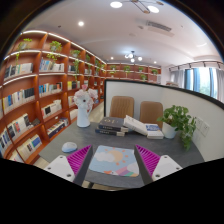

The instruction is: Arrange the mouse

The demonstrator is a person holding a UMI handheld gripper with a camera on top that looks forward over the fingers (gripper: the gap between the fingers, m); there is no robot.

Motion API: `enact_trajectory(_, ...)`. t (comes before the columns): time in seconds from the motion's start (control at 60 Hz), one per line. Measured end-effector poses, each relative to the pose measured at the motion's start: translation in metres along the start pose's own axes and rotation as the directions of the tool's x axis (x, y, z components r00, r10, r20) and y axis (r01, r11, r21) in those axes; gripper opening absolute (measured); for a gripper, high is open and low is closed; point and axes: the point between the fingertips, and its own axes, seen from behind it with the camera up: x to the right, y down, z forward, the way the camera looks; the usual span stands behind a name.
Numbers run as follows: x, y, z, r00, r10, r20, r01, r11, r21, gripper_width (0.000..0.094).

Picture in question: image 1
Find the ceiling pendant lamp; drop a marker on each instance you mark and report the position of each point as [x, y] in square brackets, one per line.
[133, 57]

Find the tan chair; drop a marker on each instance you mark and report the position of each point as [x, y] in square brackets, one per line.
[122, 106]
[150, 112]

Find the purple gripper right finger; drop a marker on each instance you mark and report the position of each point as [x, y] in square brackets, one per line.
[152, 166]

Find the white vase with flowers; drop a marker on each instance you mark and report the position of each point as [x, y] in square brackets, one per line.
[84, 100]

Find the left tan chair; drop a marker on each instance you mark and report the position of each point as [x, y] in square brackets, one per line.
[122, 106]

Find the pastel cloud mouse pad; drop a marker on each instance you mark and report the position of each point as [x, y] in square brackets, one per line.
[114, 161]

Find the dark top stacked book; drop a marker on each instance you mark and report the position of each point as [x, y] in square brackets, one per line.
[113, 123]

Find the white flat book blue cover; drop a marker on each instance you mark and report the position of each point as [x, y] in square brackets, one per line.
[154, 132]

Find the dark bottom stacked book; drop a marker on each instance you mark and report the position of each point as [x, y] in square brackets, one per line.
[109, 132]

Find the right tan chair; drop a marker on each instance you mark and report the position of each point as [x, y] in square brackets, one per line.
[150, 112]

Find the white leaning book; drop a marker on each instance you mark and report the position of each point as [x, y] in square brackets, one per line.
[135, 125]

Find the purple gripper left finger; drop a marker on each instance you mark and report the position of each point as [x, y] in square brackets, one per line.
[73, 167]

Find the light blue computer mouse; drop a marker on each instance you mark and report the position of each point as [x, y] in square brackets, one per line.
[69, 147]

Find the dark stacked book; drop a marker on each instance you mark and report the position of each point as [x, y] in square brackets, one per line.
[109, 132]
[113, 123]

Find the green potted plant white pot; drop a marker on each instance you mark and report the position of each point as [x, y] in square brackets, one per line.
[178, 118]

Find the white partition wall panel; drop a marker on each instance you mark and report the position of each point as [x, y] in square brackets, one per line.
[202, 115]

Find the large orange wooden bookshelf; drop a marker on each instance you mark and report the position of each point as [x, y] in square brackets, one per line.
[38, 79]

